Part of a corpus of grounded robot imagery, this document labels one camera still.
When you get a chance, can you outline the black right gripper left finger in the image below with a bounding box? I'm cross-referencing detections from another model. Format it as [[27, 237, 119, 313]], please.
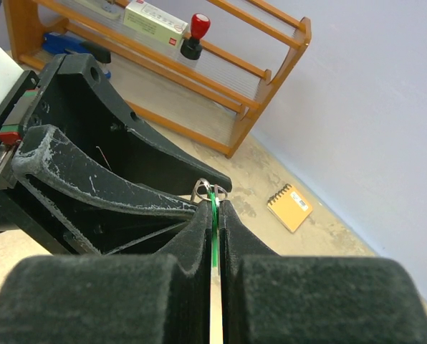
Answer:
[[0, 203, 212, 343]]

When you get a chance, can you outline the white box on shelf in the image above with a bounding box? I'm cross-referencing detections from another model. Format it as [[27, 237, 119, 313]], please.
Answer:
[[123, 1, 188, 48]]

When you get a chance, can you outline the orange wooden shelf rack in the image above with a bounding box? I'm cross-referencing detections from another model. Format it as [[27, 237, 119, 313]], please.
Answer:
[[3, 1, 312, 157]]

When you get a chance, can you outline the brown spiral notebook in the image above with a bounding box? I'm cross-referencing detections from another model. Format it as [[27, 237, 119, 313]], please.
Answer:
[[267, 183, 313, 233]]

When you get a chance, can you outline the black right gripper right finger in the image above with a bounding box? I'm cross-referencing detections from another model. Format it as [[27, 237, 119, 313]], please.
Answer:
[[219, 201, 427, 343]]

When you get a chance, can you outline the white black stapler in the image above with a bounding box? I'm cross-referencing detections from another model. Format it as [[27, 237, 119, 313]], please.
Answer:
[[76, 0, 120, 20]]

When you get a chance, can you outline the large silver keyring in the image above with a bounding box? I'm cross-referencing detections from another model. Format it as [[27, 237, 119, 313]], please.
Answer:
[[190, 178, 229, 204]]

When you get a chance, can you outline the black red stamp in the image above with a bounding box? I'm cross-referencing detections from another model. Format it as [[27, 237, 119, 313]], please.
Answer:
[[180, 13, 211, 61]]

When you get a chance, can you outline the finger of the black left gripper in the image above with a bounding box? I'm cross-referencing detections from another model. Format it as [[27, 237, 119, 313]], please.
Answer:
[[27, 54, 232, 195]]

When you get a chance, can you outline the blue stapler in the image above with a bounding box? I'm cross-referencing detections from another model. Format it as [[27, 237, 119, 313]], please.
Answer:
[[42, 32, 112, 79]]

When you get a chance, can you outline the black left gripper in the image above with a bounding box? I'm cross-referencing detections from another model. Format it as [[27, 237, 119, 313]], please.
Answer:
[[0, 70, 198, 255]]

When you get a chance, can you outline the green plastic key tag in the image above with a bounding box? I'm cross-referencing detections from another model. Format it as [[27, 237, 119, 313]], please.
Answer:
[[208, 185, 220, 269]]

